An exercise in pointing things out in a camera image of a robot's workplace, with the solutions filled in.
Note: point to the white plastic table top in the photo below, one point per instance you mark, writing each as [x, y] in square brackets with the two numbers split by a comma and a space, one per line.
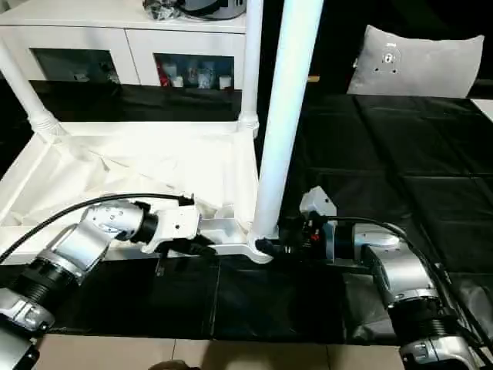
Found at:
[154, 162]

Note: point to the white plastic table leg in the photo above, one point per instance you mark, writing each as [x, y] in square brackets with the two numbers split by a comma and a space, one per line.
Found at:
[23, 96]
[285, 115]
[252, 58]

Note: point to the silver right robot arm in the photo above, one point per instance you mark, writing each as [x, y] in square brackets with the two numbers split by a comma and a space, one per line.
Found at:
[404, 270]

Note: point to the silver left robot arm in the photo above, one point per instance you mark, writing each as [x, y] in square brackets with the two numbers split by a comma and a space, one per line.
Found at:
[88, 239]

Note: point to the black work mat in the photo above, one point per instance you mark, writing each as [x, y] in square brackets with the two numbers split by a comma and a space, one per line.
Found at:
[385, 154]

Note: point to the small yellow label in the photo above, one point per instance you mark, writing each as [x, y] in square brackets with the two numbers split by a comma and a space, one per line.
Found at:
[314, 78]

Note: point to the small white cup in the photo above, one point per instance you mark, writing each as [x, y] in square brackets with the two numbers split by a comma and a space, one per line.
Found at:
[225, 81]
[177, 81]

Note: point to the tall white jar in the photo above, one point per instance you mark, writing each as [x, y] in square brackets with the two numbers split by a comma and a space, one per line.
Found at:
[203, 79]

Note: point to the black tall furniture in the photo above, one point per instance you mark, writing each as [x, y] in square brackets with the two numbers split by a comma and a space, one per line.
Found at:
[339, 38]

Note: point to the grey printed cushion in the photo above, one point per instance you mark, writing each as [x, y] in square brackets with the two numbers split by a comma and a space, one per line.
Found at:
[416, 69]

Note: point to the white glass-door cabinet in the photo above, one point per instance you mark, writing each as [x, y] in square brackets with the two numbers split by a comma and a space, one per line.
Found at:
[115, 38]

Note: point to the white flat sheet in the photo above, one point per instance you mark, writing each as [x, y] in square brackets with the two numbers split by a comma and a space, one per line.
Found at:
[483, 106]

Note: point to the dark crumpled cloth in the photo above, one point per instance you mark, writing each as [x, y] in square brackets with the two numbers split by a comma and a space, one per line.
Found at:
[161, 9]

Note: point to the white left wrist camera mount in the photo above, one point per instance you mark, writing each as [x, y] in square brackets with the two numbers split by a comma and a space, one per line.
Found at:
[177, 225]

